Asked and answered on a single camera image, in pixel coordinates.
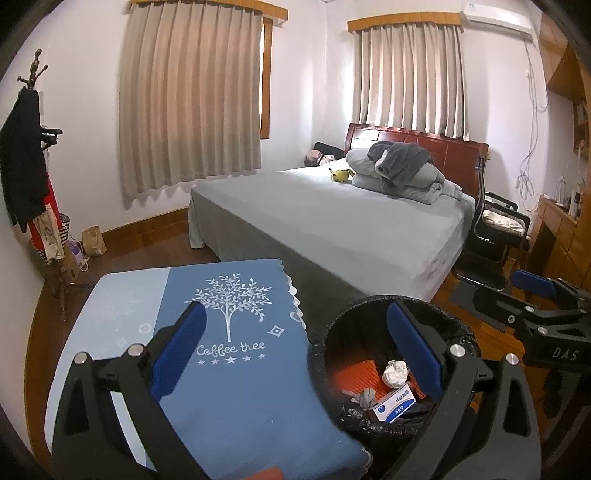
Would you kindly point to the white air conditioner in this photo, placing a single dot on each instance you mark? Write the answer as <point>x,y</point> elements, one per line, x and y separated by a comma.
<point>496,16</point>

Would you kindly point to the black bag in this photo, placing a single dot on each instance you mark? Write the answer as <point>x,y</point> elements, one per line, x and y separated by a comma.
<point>328,148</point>

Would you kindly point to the white paper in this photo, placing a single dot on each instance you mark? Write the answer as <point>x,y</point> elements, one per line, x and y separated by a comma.
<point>395,373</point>

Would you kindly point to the striped bag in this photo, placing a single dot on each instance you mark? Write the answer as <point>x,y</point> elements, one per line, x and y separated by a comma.
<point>65,228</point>

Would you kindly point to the wooden curtain pelmet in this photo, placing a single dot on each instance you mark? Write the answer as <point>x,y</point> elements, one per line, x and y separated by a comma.
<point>207,4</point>
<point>406,21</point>

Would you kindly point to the wooden coat rack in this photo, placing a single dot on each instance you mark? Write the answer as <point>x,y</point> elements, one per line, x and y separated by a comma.
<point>30,74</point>

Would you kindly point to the black coat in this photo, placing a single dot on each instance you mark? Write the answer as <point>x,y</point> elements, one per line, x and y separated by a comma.
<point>23,161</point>

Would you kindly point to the wooden window frame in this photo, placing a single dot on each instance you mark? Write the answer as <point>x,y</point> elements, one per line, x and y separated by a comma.
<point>267,78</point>

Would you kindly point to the bed with grey sheet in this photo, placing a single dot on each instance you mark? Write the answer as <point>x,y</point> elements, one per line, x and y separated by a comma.
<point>332,226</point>

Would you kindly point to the red bag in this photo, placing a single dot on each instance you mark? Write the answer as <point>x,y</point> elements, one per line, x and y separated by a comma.
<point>51,194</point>

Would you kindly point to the pale chair cushion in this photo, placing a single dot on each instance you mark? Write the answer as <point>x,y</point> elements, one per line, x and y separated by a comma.
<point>503,222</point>

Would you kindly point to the dark grey blanket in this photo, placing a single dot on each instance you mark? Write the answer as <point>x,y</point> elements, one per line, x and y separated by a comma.
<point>399,159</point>

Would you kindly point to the knotted pale cloth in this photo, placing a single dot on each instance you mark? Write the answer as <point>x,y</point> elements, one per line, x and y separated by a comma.
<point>364,398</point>

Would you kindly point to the yellow plush toy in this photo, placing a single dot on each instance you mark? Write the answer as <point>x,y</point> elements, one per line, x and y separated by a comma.
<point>340,175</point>

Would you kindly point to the orange foam net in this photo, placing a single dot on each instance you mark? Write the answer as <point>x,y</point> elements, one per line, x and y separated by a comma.
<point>358,374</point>
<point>418,390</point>

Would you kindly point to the black office chair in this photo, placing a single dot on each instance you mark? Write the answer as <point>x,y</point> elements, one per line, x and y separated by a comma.
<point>489,249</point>

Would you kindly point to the pink bundle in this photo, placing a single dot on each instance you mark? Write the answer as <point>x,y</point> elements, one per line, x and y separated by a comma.
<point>315,158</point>

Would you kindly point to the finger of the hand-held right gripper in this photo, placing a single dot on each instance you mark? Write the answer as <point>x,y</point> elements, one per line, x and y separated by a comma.
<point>533,282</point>
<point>503,309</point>

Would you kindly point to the brown paper bag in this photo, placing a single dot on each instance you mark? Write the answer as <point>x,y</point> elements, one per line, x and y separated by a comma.
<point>93,240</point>

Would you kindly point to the beige curtain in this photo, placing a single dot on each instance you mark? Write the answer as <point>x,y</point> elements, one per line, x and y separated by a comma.
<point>411,83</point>
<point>184,101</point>

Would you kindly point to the canvas tote bag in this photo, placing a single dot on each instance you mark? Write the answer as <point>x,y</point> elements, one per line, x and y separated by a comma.
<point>50,233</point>

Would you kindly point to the trash bin with black liner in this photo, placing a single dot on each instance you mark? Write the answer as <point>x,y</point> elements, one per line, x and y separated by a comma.
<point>355,332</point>

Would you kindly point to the cardboard box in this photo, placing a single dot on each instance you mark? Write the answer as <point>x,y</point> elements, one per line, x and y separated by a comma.
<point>65,267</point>

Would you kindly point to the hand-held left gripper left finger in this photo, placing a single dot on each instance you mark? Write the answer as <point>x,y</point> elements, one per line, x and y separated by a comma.
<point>180,353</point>

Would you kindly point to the small white blue box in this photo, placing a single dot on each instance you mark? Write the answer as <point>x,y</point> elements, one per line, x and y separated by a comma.
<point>395,404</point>

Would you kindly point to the blue tree-print tablecloth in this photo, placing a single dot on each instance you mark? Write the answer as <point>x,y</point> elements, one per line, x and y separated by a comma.
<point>240,369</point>

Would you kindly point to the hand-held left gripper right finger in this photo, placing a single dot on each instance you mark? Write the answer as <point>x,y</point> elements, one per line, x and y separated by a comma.
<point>413,353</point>

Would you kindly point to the red wooden headboard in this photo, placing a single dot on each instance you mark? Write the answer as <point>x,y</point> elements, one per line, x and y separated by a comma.
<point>455,154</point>

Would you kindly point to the purple appliance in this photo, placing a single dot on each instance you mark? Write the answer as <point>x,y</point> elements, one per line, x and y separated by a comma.
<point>77,253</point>

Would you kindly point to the wooden wall shelf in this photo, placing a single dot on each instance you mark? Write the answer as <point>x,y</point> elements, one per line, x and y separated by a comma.
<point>565,69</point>

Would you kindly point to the wooden desk cabinet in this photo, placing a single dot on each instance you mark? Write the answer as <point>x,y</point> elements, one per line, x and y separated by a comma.
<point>561,240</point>

